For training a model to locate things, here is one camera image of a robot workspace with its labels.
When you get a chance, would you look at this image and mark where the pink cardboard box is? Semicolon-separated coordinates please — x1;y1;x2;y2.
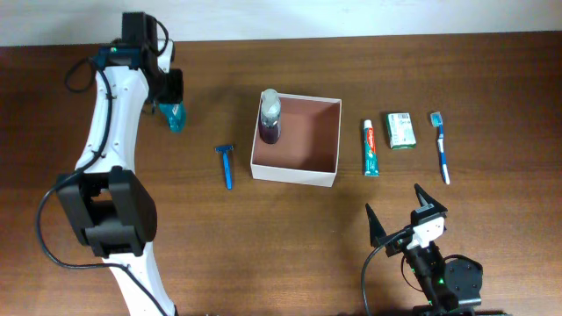
250;93;342;187

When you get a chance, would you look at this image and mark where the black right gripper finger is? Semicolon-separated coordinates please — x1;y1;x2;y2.
414;183;446;212
365;204;387;247

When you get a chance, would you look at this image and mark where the teal Listerine mouthwash bottle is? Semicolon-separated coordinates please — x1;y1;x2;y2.
159;103;186;133

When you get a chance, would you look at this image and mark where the clear purple soap dispenser bottle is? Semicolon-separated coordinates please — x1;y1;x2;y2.
258;89;281;144

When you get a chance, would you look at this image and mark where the green white Dettol soap box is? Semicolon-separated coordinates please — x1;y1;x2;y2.
386;112;416;150

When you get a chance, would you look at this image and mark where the blue white toothbrush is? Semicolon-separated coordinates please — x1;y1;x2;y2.
430;111;450;185

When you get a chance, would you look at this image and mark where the blue disposable razor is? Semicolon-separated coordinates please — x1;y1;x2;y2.
215;145;234;190

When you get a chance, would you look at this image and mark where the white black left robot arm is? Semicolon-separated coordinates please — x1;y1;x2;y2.
54;12;184;315

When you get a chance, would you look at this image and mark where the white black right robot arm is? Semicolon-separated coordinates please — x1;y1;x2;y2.
361;184;483;315

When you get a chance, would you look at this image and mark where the Colgate toothpaste tube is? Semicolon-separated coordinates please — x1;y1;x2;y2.
364;119;379;177

